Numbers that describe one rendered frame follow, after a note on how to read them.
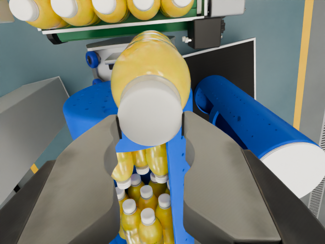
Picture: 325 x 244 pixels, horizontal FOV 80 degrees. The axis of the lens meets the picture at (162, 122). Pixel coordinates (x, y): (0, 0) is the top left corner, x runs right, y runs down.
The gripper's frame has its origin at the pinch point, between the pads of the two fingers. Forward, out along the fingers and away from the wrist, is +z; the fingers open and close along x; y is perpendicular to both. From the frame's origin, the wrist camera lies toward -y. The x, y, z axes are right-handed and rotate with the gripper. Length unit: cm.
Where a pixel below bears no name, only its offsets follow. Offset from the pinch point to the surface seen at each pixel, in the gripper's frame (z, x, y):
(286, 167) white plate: 35, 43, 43
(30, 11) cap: 30.6, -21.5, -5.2
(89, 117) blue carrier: 18.6, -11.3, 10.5
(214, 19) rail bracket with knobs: 41.8, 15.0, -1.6
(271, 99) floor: 139, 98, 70
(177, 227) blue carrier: 16.9, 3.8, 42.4
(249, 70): 125, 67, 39
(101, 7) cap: 31.0, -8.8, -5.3
